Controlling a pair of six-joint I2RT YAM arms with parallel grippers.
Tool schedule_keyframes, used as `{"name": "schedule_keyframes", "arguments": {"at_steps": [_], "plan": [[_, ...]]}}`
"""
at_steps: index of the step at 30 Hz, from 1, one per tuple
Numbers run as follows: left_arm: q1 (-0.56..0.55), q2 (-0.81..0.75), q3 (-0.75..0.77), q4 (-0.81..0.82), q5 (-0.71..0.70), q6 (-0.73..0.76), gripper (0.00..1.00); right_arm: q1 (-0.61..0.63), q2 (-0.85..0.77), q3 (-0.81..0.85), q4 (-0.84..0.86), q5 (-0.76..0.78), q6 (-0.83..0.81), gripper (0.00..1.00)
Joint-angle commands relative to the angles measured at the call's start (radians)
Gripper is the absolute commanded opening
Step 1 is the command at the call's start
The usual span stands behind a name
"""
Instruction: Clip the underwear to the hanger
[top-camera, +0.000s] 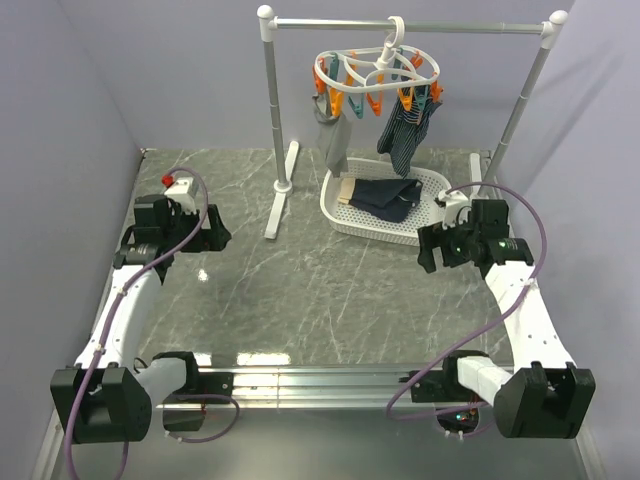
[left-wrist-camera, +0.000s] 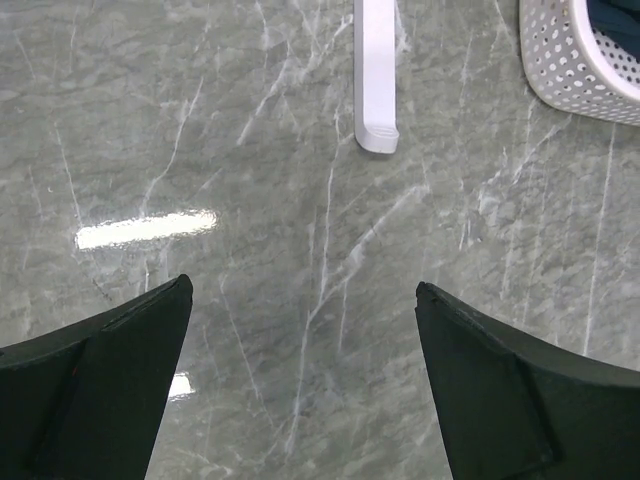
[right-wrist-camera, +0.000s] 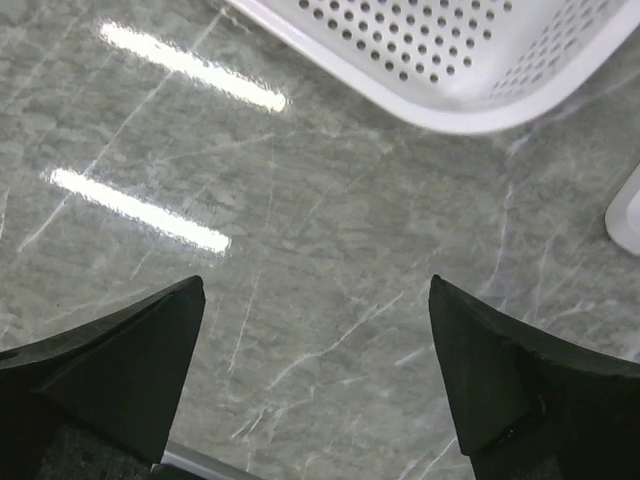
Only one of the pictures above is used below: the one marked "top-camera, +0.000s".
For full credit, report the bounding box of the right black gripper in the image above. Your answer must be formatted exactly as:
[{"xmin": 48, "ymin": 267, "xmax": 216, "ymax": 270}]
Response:
[{"xmin": 416, "ymin": 211, "xmax": 480, "ymax": 273}]

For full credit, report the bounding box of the navy blue underwear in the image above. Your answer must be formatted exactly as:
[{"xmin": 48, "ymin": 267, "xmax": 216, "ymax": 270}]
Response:
[{"xmin": 338, "ymin": 178, "xmax": 423, "ymax": 223}]

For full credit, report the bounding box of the white round clip hanger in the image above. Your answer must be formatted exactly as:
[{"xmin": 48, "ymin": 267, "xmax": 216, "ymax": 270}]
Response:
[{"xmin": 313, "ymin": 16, "xmax": 441, "ymax": 119}]

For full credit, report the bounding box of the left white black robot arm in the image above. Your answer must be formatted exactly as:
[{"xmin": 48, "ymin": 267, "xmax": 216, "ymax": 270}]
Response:
[{"xmin": 50, "ymin": 194, "xmax": 232, "ymax": 445}]

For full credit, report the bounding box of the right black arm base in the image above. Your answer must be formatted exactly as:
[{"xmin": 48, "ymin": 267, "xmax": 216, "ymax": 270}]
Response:
[{"xmin": 410, "ymin": 369, "xmax": 494, "ymax": 440}]

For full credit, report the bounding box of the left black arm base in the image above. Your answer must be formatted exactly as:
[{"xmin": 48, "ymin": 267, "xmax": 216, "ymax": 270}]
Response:
[{"xmin": 158, "ymin": 371, "xmax": 236, "ymax": 438}]

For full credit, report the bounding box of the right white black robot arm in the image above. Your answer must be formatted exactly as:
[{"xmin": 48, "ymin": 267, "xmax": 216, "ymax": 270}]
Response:
[{"xmin": 418, "ymin": 192, "xmax": 596, "ymax": 439}]

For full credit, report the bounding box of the striped hanging underwear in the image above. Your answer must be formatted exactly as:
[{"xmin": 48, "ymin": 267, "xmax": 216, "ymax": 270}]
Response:
[{"xmin": 377, "ymin": 98, "xmax": 441, "ymax": 178}]

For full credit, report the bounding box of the grey hanging underwear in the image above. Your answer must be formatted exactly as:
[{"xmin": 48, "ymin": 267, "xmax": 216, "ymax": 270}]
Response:
[{"xmin": 312, "ymin": 94, "xmax": 352, "ymax": 178}]

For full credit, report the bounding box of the white perforated laundry basket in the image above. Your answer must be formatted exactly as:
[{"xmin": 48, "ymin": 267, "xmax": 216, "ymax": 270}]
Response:
[{"xmin": 320, "ymin": 157, "xmax": 451, "ymax": 246}]

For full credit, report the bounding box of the white metal clothes rack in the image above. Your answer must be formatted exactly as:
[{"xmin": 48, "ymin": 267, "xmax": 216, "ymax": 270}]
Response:
[{"xmin": 257, "ymin": 5, "xmax": 569, "ymax": 240}]

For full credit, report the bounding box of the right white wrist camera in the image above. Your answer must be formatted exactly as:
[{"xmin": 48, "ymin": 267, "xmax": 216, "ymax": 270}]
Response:
[{"xmin": 434, "ymin": 190, "xmax": 471, "ymax": 228}]

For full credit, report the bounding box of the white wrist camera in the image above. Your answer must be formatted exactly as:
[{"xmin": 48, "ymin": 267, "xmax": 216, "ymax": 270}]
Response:
[
  {"xmin": 434, "ymin": 190, "xmax": 471, "ymax": 228},
  {"xmin": 161, "ymin": 175, "xmax": 198, "ymax": 214}
]

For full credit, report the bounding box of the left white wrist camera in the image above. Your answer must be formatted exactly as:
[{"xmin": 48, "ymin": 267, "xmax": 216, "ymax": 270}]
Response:
[{"xmin": 161, "ymin": 175, "xmax": 198, "ymax": 214}]

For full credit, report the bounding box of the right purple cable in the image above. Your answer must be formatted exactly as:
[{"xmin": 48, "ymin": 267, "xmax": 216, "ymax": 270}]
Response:
[{"xmin": 385, "ymin": 181, "xmax": 549, "ymax": 438}]

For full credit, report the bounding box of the purple cable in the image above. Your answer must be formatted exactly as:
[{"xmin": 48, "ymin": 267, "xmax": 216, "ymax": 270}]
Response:
[
  {"xmin": 385, "ymin": 181, "xmax": 549, "ymax": 438},
  {"xmin": 63, "ymin": 167, "xmax": 241, "ymax": 480}
]

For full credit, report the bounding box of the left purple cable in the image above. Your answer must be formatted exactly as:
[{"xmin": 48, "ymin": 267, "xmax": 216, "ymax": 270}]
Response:
[{"xmin": 63, "ymin": 167, "xmax": 241, "ymax": 480}]

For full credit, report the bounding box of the aluminium mounting rail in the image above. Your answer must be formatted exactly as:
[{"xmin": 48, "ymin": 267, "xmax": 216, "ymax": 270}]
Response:
[{"xmin": 149, "ymin": 367, "xmax": 516, "ymax": 411}]

